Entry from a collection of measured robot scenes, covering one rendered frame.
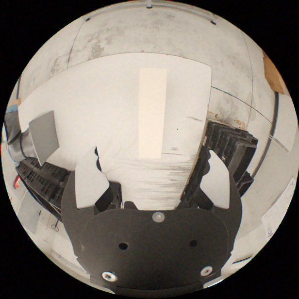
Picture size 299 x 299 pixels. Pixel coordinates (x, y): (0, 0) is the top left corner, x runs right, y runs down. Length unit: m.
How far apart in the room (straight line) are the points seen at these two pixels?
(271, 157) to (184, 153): 2.45
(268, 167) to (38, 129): 3.04
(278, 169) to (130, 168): 2.60
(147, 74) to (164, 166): 0.31
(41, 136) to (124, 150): 0.35
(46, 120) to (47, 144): 0.10
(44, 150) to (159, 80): 0.47
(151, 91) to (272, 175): 2.64
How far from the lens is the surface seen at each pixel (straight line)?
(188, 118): 0.34
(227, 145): 0.79
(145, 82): 0.25
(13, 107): 0.52
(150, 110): 0.26
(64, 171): 0.61
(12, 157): 0.58
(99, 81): 0.35
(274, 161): 2.64
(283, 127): 2.52
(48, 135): 0.49
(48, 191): 0.57
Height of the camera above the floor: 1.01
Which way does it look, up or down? 60 degrees down
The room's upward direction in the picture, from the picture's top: 180 degrees clockwise
